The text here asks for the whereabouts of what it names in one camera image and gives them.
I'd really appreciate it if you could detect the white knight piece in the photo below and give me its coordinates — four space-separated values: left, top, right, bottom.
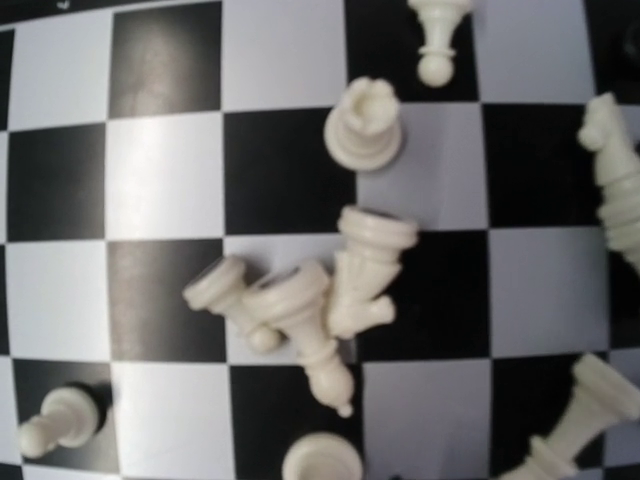
577 92 639 270

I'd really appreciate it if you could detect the black white chess board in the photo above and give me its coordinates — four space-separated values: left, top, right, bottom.
1 1 639 479

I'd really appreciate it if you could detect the white pawn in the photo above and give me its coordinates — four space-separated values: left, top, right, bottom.
17 385 102 459
407 0 473 88

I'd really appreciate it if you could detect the white lying piece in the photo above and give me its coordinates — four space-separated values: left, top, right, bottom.
327 205 419 340

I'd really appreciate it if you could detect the white rook piece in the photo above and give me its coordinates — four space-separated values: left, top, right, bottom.
323 76 403 172

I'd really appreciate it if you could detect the white queen piece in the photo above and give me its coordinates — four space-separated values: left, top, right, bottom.
501 353 639 479

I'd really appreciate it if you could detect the white lying pawn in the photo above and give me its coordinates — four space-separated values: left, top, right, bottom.
407 0 473 88

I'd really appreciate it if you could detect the white bishop piece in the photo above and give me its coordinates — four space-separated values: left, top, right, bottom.
243 260 355 418

